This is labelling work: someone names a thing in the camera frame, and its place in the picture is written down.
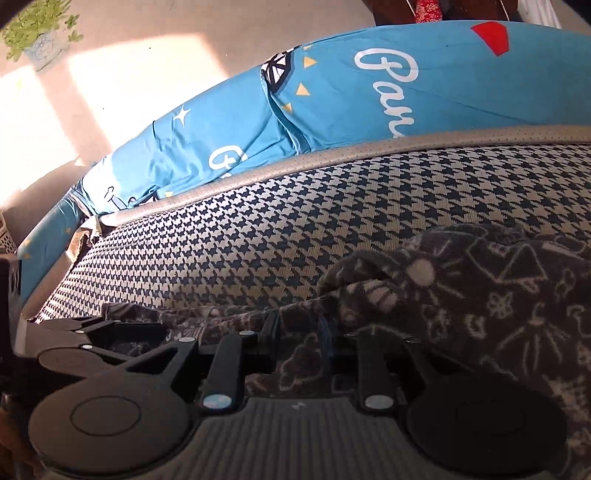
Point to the lavender wall sticker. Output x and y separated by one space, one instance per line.
41 33

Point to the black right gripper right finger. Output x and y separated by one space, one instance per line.
381 375

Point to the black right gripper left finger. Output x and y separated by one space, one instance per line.
213 377

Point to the dark wooden chair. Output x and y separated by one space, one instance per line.
392 12
498 10

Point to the grey patterned fleece garment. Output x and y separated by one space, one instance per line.
498 323

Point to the red floral cloth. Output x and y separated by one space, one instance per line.
428 11

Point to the blue cartoon print pillow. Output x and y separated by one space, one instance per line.
368 85

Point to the white laundry basket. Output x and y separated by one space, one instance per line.
7 244

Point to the white tablecloth table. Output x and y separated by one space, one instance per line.
538 12

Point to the houndstooth sofa cushion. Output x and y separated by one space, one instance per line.
264 237

